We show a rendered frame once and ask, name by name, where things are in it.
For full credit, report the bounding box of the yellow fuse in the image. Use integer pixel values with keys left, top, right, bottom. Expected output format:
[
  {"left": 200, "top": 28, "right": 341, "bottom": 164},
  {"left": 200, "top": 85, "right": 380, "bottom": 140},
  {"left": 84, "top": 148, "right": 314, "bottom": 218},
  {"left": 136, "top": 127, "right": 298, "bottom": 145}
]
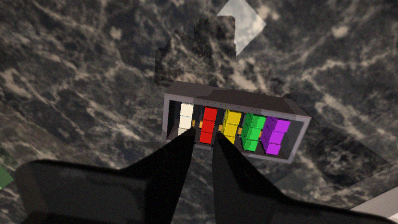
[{"left": 221, "top": 109, "right": 242, "bottom": 145}]

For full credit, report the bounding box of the small green block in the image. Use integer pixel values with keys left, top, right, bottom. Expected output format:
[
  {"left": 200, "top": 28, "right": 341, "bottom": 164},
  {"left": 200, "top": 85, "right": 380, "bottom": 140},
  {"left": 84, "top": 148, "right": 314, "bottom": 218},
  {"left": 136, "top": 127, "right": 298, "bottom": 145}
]
[{"left": 0, "top": 164, "right": 14, "bottom": 188}]

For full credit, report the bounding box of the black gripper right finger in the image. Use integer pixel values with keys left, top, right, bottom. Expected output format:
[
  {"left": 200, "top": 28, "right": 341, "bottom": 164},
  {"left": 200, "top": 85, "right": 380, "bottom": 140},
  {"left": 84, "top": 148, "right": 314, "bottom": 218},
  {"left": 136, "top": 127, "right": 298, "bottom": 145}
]
[{"left": 212, "top": 132, "right": 398, "bottom": 224}]

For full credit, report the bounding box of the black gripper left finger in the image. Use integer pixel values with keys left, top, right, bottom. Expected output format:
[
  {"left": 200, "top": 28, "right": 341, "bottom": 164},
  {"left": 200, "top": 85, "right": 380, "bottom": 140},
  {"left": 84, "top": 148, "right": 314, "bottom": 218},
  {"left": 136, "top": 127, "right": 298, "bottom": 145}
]
[{"left": 14, "top": 128, "right": 196, "bottom": 224}]

